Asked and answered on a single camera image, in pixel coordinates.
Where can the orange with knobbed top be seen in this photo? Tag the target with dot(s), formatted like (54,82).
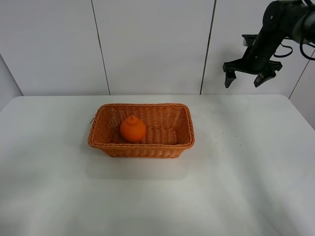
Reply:
(133,129)

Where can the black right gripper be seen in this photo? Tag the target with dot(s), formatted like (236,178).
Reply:
(256,60)

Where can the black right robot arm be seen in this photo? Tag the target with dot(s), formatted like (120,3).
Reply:
(283,19)

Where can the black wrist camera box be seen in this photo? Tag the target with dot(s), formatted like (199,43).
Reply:
(249,39)

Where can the orange wicker basket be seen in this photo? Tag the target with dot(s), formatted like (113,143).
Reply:
(169,130)

